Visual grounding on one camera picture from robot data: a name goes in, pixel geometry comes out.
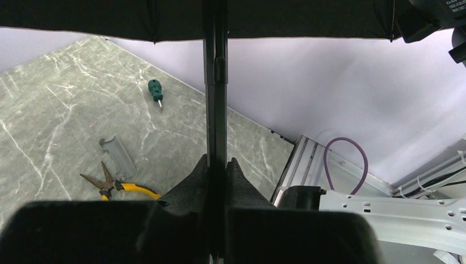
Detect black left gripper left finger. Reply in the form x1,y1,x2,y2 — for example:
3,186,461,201
0,153,210,264

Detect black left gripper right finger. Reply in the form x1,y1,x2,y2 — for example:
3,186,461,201
224,158,382,263

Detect beige umbrella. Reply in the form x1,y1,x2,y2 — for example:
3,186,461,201
0,0,443,264

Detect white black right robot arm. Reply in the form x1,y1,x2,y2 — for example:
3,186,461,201
393,0,465,65

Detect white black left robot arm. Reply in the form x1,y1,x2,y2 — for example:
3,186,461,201
1,156,465,263

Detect yellow handled pliers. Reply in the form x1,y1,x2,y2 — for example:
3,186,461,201
80,161,162,201

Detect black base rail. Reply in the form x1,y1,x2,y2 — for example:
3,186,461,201
271,136,392,206

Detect green handled screwdriver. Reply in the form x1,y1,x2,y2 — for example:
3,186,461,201
148,79,163,109

